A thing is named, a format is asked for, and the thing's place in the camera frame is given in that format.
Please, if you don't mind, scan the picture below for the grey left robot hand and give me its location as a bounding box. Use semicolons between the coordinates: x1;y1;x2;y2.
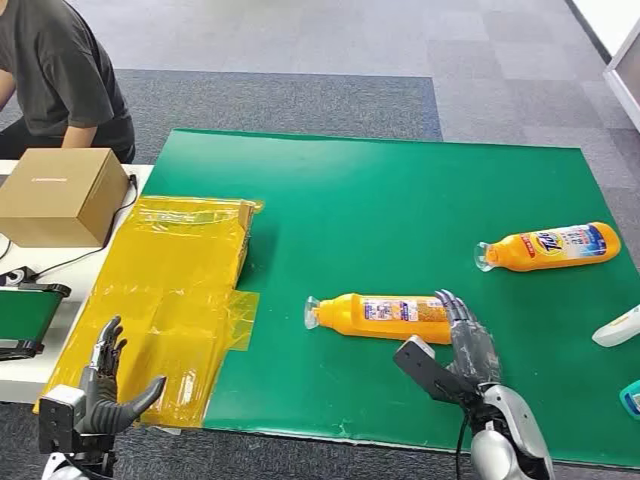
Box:
79;316;167;436

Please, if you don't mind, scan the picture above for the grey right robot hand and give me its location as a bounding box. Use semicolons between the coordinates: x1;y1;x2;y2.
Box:
435;290;502;393

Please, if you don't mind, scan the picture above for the orange bottle with small label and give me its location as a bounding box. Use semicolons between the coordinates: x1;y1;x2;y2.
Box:
304;292;454;346

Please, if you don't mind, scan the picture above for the orange bottle with Tide label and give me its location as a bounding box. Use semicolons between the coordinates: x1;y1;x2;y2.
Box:
473;221;622;274

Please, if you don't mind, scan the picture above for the white plastic bottle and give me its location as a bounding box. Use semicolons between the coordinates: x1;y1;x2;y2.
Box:
592;305;640;349

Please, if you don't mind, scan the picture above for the green conveyor belt unit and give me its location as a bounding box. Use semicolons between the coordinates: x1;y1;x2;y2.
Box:
0;282;72;362

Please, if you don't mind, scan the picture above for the yellow plastic wrapped box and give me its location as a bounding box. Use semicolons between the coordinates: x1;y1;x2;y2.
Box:
33;194;265;429

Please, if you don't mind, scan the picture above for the green table mat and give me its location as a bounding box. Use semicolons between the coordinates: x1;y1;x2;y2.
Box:
142;129;640;470

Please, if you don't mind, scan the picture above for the black device on table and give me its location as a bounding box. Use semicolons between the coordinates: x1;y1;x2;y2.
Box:
0;265;37;287

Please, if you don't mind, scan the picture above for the teal plastic item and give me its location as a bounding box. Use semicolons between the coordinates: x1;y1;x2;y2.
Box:
619;380;640;421

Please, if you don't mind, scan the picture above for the brown cardboard box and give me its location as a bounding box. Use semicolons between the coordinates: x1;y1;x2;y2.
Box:
0;147;131;249

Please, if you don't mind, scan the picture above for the person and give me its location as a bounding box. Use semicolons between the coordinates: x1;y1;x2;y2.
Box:
0;0;137;165

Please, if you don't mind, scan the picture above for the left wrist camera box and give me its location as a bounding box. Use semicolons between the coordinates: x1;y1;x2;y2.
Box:
38;386;87;456

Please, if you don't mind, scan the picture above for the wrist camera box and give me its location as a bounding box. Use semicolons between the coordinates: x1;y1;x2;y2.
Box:
392;335;477;407
38;386;87;456

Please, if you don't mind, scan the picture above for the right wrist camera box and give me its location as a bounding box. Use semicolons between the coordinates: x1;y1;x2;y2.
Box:
392;335;477;407

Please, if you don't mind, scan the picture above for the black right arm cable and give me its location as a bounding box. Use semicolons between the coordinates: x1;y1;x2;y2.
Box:
454;413;472;480

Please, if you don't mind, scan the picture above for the black cable on table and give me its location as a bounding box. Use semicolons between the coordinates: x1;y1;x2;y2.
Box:
35;173;139;280

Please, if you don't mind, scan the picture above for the white frame panel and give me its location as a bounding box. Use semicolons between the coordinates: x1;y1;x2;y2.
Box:
602;19;640;132

